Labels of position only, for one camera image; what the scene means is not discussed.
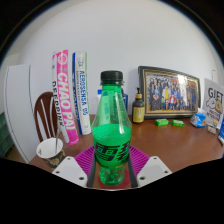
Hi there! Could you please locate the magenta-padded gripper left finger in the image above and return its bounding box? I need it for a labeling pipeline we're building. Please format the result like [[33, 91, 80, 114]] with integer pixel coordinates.
[[51, 144, 98, 188]]

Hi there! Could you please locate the metal spoon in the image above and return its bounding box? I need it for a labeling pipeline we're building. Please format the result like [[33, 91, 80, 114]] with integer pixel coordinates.
[[54, 128, 63, 155]]

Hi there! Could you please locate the white patterned paper cup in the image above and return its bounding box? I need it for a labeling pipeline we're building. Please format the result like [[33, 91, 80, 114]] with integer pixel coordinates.
[[35, 137, 67, 169]]

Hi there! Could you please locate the green plastic drink bottle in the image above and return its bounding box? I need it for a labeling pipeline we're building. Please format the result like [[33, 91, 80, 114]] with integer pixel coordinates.
[[91, 70, 133, 187]]

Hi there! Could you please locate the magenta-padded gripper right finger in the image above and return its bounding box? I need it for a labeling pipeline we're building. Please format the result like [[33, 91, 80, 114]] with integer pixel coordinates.
[[127, 144, 173, 189]]

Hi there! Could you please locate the flat round red coaster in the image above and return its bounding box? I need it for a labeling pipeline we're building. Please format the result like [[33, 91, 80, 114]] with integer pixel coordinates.
[[94, 168, 132, 191]]

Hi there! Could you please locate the dark wooden chair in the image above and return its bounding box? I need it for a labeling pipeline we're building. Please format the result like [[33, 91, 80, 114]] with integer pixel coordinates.
[[33, 91, 63, 145]]

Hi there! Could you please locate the small brown box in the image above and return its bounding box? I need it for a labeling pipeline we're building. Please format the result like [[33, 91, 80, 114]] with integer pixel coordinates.
[[206, 124, 218, 136]]

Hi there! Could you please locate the pink and white tube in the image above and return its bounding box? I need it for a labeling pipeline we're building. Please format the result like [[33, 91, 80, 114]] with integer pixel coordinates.
[[51, 49, 81, 146]]

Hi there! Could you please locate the amber pump bottle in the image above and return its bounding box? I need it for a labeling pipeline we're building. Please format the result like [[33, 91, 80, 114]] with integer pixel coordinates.
[[131, 87, 146, 125]]

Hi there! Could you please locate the white and blue tube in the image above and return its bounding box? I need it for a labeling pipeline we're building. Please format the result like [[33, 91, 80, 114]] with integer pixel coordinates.
[[72, 51, 93, 136]]

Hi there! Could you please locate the white door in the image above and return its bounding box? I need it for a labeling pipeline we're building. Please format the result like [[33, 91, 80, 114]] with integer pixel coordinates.
[[3, 63, 54, 164]]

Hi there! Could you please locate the white paper gift bag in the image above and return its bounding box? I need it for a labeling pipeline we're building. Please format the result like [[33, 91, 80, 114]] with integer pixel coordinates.
[[201, 69, 224, 130]]

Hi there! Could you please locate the framed group photo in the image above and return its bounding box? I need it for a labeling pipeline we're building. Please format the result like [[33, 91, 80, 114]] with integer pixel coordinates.
[[137, 65, 202, 120]]

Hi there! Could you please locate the blue tissue pack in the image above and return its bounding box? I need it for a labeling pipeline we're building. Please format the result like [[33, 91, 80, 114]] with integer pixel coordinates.
[[189, 112, 208, 129]]

